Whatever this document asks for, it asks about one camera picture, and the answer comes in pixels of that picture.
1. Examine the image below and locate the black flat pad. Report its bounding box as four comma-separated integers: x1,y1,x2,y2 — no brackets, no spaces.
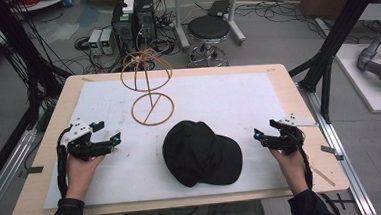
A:
206,0,233,19

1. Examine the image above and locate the grey power supply unit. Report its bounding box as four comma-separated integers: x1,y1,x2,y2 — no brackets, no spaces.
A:
98,27,117,57
87,29,105,57

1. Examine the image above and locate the black round stool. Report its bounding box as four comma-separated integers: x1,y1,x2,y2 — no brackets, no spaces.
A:
184,13,234,70

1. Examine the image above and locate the right hand-held gripper cable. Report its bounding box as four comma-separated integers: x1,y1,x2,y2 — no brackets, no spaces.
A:
293,129,316,191

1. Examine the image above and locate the aluminium rail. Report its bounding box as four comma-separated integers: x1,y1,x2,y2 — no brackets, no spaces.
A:
0,127,43,215
297,79,378,215

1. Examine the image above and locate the tangle of black floor cables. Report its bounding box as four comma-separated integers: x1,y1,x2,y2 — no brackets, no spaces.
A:
233,0,329,47

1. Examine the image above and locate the person's left hand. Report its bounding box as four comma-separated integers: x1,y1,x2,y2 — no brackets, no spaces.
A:
63,152,109,201

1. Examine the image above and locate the white table mat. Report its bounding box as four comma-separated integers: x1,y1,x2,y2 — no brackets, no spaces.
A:
36,69,293,211

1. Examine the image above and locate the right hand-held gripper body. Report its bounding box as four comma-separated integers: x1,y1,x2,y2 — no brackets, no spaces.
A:
272,112,322,157

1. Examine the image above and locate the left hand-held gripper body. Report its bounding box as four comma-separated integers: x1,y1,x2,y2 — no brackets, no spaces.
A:
58,116,98,163

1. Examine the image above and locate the hand-held gripper cable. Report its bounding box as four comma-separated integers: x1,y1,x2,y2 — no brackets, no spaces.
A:
293,129,316,191
53,125,77,200

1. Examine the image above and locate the person's right hand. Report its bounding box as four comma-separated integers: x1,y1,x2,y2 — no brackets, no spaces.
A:
268,145,310,198

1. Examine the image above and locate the black computer tower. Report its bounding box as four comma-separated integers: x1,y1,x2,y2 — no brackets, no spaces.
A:
134,0,158,44
109,2,140,55

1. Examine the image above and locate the white stand leg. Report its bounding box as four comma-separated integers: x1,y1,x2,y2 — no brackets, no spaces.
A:
171,0,192,53
225,0,247,47

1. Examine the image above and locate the black metal frame stand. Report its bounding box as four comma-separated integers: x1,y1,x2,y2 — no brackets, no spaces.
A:
0,0,81,197
284,0,381,126

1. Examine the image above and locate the left hand-held gripper cable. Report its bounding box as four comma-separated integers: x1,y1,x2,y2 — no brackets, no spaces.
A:
53,125,77,200

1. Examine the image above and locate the wooden wire hat stand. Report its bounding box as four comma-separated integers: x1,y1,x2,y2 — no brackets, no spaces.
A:
118,47,178,129

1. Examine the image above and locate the grey tape strip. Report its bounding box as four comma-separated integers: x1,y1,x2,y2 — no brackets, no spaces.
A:
320,143,345,163

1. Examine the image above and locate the dark tape strip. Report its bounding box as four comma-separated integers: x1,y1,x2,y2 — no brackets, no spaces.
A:
26,166,45,175

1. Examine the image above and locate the black baseball cap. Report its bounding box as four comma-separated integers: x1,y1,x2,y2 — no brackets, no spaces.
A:
159,116,245,190

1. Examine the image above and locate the white board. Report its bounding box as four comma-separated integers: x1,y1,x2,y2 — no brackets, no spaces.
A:
334,41,381,117

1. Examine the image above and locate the thin wooden strip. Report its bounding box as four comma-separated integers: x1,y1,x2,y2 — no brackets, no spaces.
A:
309,164,337,189

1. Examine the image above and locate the small white box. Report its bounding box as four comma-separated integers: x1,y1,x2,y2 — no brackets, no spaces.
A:
121,0,137,15

